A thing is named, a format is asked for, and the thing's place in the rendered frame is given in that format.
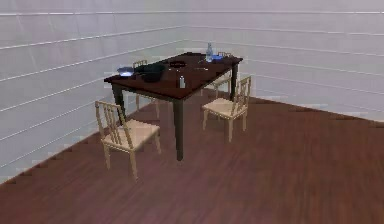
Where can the black pan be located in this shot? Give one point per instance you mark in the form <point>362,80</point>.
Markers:
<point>151,72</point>

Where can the small blue dish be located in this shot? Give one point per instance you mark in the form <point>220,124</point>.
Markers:
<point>218,56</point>

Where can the dark brown wooden table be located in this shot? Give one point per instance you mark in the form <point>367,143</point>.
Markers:
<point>173,87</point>

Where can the blue bowl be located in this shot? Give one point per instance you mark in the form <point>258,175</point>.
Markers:
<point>125,71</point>

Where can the small dark utensil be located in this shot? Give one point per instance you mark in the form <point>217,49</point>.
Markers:
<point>201,69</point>

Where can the clear glass bottle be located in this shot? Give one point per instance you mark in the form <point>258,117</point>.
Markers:
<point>209,52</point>

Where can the light wooden chair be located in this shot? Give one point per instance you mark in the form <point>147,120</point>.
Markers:
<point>133,133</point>
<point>222,80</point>
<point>140,63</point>
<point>226,107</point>

